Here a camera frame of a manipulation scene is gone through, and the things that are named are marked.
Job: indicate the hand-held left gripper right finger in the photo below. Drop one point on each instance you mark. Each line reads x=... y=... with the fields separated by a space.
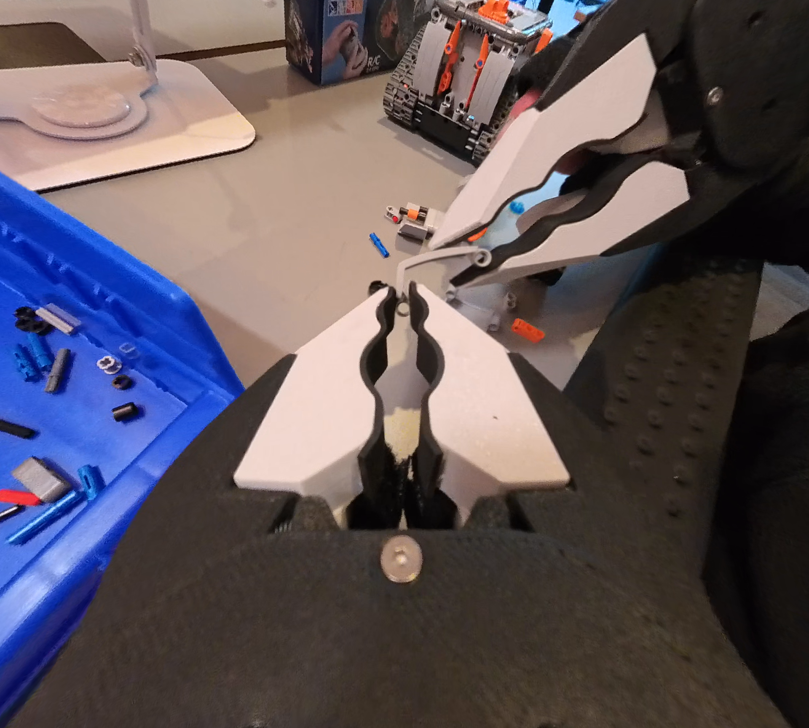
x=493 y=424

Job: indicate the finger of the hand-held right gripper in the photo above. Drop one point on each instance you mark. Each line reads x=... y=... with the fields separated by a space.
x=632 y=209
x=569 y=121

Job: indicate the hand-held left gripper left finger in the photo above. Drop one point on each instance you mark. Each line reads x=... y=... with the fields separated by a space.
x=303 y=424

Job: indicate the black toy wheel assembly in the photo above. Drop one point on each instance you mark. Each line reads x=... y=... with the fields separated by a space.
x=547 y=278

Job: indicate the grey curved panel piece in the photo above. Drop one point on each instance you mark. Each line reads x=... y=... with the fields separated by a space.
x=474 y=301
x=436 y=260

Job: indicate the blue parts bin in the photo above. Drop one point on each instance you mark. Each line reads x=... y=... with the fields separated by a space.
x=126 y=273

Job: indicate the orange three-hole beam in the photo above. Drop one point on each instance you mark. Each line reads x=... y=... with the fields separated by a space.
x=528 y=329

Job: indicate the blue transparent round stud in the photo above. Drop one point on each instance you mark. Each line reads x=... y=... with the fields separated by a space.
x=516 y=208

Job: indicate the tracked toy robot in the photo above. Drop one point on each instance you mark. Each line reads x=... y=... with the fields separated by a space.
x=467 y=77

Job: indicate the black dimpled foam pad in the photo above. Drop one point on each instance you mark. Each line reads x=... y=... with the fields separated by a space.
x=663 y=361

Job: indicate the grey orange block assembly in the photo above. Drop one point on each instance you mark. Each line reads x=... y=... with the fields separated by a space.
x=417 y=230

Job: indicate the blue long pin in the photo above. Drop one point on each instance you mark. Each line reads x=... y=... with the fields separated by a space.
x=378 y=244

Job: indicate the blue robot kit box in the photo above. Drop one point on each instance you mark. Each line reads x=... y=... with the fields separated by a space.
x=328 y=13

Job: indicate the assorted small block parts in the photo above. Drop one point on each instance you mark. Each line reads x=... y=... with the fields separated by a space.
x=38 y=478

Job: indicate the white book stand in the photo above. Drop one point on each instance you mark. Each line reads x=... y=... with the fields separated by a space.
x=189 y=102

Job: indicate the dark desk mat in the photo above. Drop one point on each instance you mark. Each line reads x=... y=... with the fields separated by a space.
x=44 y=45

